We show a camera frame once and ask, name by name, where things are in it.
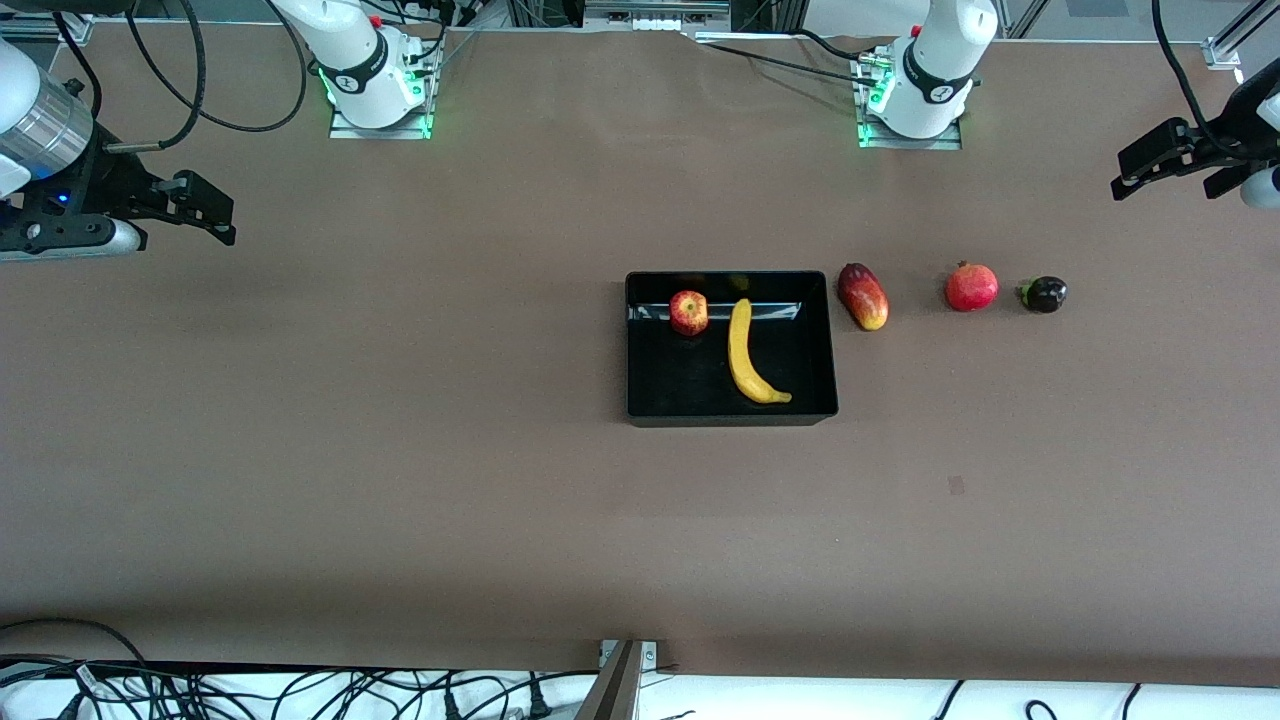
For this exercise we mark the white power strip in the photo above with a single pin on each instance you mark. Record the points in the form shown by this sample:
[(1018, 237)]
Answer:
[(655, 12)]

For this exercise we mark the aluminium profile post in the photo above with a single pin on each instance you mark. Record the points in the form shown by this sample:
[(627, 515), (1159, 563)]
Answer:
[(1222, 50)]

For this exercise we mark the yellow banana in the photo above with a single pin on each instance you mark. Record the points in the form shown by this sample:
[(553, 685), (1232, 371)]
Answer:
[(740, 350)]

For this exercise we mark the red apple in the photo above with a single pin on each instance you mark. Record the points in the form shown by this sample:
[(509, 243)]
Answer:
[(688, 313)]

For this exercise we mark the red yellow mango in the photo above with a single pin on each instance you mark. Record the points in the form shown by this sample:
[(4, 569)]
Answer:
[(863, 298)]

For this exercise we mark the dark purple mangosteen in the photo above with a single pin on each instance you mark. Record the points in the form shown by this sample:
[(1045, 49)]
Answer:
[(1046, 295)]

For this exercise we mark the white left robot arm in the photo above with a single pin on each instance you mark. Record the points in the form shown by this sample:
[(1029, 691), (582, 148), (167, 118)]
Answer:
[(940, 60)]

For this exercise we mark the red pomegranate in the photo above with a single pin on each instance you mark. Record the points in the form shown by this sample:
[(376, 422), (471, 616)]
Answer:
[(971, 288)]

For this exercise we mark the dark metal beam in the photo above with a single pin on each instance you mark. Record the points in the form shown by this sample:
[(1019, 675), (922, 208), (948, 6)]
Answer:
[(615, 695)]

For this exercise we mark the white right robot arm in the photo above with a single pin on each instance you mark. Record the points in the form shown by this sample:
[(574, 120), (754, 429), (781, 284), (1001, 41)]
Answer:
[(355, 55)]

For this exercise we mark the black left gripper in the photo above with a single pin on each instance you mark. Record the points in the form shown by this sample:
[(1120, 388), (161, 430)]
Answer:
[(1203, 146)]

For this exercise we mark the small silver bracket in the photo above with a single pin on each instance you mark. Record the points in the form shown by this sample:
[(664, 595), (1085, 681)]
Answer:
[(648, 655)]

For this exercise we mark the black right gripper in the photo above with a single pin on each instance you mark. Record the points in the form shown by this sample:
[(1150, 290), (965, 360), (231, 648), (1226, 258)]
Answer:
[(103, 182)]

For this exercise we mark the metal base plate right arm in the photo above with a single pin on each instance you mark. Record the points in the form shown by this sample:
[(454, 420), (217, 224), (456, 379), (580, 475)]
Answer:
[(380, 132)]

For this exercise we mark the black rectangular plastic box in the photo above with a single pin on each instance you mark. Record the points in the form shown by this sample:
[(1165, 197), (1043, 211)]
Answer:
[(690, 380)]

